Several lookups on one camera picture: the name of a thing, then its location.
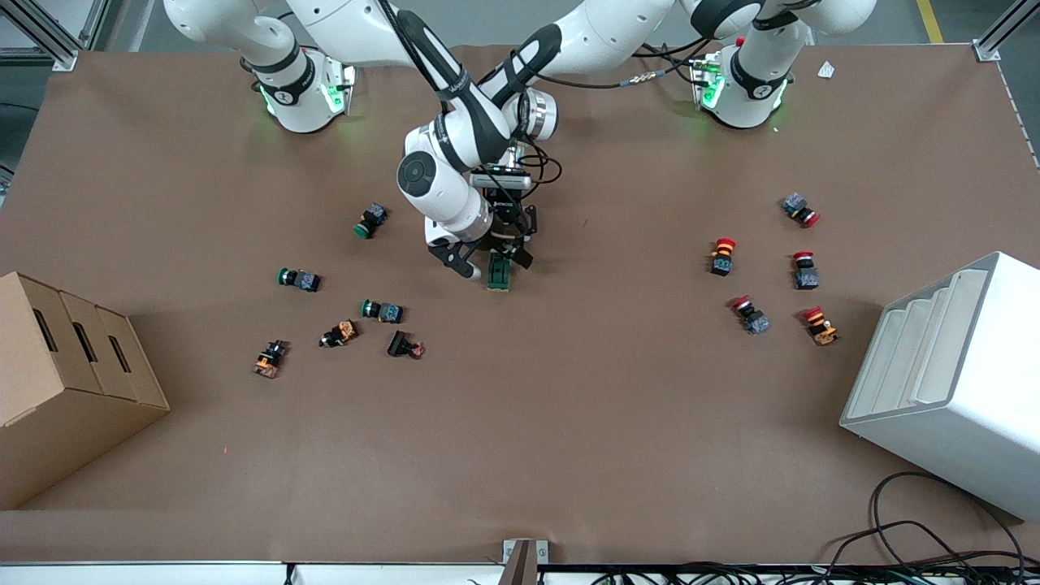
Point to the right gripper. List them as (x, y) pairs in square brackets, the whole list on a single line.
[(505, 240)]

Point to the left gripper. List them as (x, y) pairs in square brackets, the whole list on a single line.
[(502, 200)]

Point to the green load switch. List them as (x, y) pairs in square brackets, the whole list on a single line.
[(500, 278)]

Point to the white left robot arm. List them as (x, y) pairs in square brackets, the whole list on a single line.
[(609, 32)]

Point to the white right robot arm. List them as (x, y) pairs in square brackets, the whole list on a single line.
[(455, 122)]

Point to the green push button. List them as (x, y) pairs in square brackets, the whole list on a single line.
[(302, 279), (372, 219), (383, 311)]

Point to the black red-contact push button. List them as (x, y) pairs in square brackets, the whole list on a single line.
[(401, 344)]

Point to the black orange push button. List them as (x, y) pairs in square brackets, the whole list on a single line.
[(340, 333), (270, 358)]

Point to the brown paper table cover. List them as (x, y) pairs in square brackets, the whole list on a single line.
[(569, 422)]

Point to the red emergency stop button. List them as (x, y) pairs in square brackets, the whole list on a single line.
[(722, 258), (751, 317), (806, 275), (821, 327), (798, 207)]

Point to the white paper scrap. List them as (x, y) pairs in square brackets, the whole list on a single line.
[(826, 70)]

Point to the brown cardboard box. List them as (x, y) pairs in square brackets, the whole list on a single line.
[(65, 422)]

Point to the white plastic tiered bin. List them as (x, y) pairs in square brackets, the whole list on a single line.
[(967, 422)]

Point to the grey metal table bracket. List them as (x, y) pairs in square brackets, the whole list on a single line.
[(524, 561)]

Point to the aluminium frame profile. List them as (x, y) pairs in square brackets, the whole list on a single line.
[(57, 55), (987, 50)]

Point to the white table edge rail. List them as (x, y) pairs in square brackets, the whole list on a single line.
[(122, 575)]

